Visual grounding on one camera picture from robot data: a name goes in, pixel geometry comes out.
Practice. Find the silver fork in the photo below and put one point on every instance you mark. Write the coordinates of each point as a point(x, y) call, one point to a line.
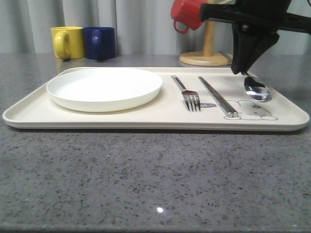
point(191, 98)

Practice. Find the yellow mug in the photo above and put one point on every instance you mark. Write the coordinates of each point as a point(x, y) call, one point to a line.
point(68, 42)

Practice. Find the grey curtain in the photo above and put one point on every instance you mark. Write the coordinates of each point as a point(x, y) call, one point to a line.
point(142, 26)

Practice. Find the cream rabbit serving tray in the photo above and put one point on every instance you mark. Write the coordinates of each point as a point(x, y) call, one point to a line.
point(224, 106)

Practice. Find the white round plate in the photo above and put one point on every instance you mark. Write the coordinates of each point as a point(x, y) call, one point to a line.
point(106, 89)

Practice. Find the wooden mug tree stand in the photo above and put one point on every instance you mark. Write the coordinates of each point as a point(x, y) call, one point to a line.
point(207, 57)

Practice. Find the dark blue mug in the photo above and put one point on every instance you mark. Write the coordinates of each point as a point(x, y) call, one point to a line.
point(99, 42)

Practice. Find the red mug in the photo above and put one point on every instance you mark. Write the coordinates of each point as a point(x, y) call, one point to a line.
point(185, 15)

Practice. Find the silver chopstick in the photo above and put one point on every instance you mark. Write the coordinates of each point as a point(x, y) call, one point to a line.
point(216, 97)
point(224, 102)

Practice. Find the silver spoon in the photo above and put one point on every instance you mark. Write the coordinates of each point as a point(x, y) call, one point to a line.
point(257, 90)

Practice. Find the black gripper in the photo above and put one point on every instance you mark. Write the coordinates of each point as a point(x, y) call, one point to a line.
point(270, 14)

